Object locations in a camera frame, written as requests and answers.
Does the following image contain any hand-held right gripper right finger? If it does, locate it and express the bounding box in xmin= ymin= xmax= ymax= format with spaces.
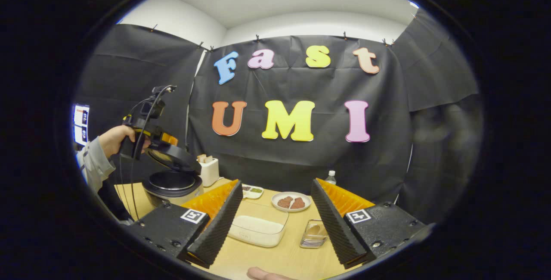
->
xmin=311 ymin=178 xmax=431 ymax=268

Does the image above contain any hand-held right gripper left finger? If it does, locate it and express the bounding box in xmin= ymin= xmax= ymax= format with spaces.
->
xmin=127 ymin=180 xmax=245 ymax=270

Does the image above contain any clear metal chopstick holder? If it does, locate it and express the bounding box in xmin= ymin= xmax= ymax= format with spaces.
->
xmin=300 ymin=219 xmax=330 ymax=249

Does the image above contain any clear container of rice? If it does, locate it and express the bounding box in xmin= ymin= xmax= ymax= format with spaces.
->
xmin=227 ymin=201 xmax=290 ymax=248

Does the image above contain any black silver rice cooker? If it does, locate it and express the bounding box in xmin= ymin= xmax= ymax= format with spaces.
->
xmin=142 ymin=142 xmax=204 ymax=208

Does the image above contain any white divided condiment dish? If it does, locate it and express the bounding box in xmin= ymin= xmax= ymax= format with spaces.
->
xmin=241 ymin=184 xmax=264 ymax=199

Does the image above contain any white toaster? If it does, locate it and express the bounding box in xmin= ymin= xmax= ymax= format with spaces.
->
xmin=197 ymin=159 xmax=220 ymax=187

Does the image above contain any white round plate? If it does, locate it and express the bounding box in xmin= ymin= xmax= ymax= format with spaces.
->
xmin=271 ymin=192 xmax=311 ymax=212

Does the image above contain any computer monitor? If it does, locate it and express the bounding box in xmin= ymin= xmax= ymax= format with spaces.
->
xmin=73 ymin=104 xmax=90 ymax=146

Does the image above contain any black backdrop cloth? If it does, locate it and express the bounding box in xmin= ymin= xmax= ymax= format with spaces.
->
xmin=73 ymin=9 xmax=483 ymax=224

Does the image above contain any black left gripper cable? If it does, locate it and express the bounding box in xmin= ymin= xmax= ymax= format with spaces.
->
xmin=118 ymin=85 xmax=177 ymax=221

